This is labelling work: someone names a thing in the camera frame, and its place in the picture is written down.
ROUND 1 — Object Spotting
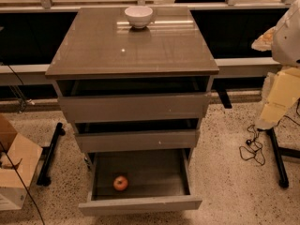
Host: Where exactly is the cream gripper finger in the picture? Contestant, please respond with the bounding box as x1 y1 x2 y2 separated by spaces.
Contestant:
251 27 276 52

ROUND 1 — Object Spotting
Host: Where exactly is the red apple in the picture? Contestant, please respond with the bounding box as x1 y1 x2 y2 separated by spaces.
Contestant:
113 175 128 191

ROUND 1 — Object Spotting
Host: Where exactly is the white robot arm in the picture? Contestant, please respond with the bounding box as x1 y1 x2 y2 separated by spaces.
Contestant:
251 0 300 130

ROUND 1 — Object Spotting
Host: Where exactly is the grey drawer cabinet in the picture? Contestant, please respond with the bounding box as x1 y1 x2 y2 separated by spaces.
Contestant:
45 6 220 171

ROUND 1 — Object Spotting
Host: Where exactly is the grey middle drawer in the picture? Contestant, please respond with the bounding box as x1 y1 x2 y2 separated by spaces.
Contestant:
75 118 200 153

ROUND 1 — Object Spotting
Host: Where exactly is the grey drawer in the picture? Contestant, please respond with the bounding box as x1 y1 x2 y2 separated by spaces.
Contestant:
58 92 211 123
75 118 200 153
79 149 202 216

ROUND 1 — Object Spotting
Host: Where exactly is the grey bottom drawer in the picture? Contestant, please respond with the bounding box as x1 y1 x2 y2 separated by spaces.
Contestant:
79 149 202 216

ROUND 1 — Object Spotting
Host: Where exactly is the grey top drawer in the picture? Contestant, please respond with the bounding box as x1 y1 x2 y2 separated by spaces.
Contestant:
58 92 211 123

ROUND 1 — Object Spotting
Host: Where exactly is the white ceramic bowl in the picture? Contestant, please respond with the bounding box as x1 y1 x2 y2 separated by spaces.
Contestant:
125 6 153 28

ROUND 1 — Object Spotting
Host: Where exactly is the black left floor bar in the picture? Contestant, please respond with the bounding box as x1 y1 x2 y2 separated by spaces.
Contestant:
37 123 66 187

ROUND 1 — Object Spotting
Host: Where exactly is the cardboard box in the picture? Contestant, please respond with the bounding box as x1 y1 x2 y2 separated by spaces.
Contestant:
0 114 42 211

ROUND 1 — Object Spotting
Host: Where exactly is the black tangled floor cable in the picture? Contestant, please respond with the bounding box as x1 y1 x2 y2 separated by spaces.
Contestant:
238 97 300 167

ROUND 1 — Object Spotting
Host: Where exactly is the grey window sill rail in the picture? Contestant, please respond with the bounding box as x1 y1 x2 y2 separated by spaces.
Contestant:
0 57 281 86

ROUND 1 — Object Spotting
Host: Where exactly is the black cable over box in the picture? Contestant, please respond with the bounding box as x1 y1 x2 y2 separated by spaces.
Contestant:
0 141 47 225

